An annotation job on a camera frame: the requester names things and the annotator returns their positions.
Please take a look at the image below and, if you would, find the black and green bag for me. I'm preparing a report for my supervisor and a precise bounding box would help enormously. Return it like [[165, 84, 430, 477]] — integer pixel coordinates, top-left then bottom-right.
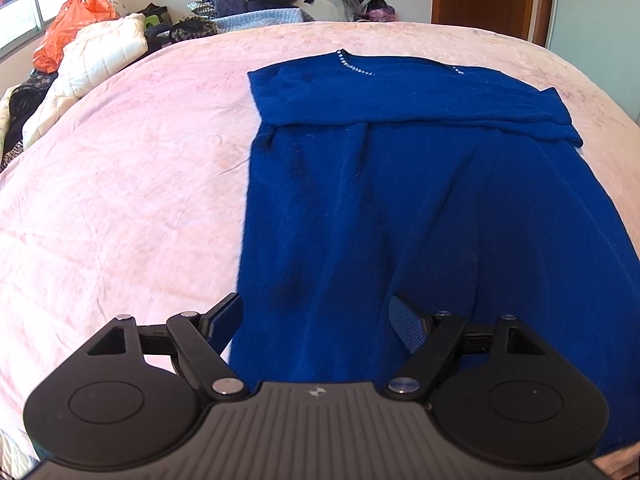
[[137, 4, 173, 41]]

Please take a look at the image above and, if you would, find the blue beaded sweater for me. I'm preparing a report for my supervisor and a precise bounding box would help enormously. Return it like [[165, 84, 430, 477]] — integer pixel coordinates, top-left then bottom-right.
[[227, 49, 640, 461]]

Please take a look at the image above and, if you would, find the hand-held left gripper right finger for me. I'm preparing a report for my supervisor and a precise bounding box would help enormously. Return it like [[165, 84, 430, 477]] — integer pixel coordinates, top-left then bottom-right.
[[386, 293, 547, 402]]

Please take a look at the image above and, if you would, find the dark purple garment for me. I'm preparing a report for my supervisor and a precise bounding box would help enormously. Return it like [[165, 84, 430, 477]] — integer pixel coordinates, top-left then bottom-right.
[[205, 0, 261, 16]]

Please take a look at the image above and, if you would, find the purple plastic bag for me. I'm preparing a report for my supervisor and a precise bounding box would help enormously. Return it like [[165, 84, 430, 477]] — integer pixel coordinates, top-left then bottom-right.
[[357, 4, 397, 23]]

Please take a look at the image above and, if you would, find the pale wardrobe sliding door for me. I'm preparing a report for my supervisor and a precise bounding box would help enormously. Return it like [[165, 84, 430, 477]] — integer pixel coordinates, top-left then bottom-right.
[[547, 0, 640, 126]]

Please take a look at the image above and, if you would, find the window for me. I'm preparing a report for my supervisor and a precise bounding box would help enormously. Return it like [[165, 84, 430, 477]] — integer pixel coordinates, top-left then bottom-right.
[[0, 0, 90, 63]]

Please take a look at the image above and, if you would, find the dark patterned cloth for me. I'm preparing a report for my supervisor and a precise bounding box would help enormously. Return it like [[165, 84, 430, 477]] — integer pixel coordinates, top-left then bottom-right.
[[0, 67, 58, 171]]

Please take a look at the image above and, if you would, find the orange plastic bag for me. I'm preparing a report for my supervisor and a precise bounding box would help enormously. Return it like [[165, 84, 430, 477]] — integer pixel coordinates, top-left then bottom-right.
[[32, 0, 121, 75]]

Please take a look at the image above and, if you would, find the white quilted jacket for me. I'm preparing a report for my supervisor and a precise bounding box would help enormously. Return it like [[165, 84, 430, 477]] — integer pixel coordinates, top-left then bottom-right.
[[22, 12, 151, 151]]

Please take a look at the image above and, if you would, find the clear plastic bag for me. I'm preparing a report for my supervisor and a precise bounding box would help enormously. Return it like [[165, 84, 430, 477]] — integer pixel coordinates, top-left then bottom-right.
[[300, 0, 361, 23]]

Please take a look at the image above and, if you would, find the leopard pattern garment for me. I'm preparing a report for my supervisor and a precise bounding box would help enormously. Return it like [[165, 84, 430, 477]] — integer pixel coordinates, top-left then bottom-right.
[[157, 14, 221, 46]]

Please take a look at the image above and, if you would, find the pink blanket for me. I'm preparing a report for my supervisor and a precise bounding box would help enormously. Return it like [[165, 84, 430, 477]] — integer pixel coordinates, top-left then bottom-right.
[[0, 20, 640, 480]]

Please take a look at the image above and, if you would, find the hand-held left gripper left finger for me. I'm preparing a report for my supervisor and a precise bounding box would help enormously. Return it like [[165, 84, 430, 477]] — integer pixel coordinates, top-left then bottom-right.
[[87, 291, 249, 402]]

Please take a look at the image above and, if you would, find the light blue knit garment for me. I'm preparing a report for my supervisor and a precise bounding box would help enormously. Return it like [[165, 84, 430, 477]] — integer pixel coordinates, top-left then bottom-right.
[[215, 6, 316, 35]]

